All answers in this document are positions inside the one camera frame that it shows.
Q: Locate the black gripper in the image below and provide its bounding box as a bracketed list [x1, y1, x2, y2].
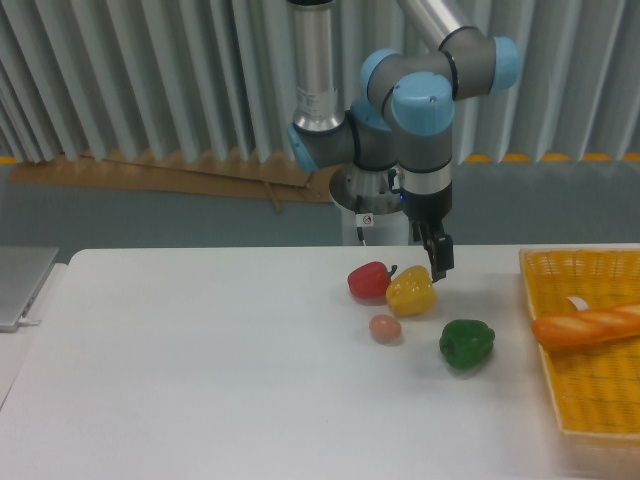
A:
[401, 185, 454, 282]

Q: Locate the yellow bell pepper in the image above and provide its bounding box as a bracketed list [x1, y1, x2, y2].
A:
[386, 265, 438, 317]

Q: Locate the red bell pepper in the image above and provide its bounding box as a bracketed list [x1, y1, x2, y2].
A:
[347, 261, 397, 299]

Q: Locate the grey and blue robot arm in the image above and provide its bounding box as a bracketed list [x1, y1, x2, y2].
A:
[288, 1, 520, 280]

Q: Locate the yellow woven basket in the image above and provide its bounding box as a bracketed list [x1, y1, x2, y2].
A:
[519, 247, 639, 443]

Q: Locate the brown egg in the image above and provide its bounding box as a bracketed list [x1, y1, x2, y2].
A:
[369, 315, 402, 343]

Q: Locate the green bell pepper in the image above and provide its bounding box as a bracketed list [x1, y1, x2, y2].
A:
[439, 319, 495, 371]

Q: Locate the brown cardboard sheet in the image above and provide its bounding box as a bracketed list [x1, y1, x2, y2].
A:
[9, 148, 337, 212]

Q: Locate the white paper tag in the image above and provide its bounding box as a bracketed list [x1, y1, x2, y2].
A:
[567, 296, 589, 311]

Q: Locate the baguette bread loaf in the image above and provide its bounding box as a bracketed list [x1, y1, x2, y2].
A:
[531, 303, 639, 349]

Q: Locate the silver laptop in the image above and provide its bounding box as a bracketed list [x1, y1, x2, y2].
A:
[0, 246, 58, 333]

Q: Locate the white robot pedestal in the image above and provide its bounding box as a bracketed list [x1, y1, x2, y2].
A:
[329, 164, 410, 246]

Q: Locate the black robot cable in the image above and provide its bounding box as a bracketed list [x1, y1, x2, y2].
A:
[355, 194, 369, 247]

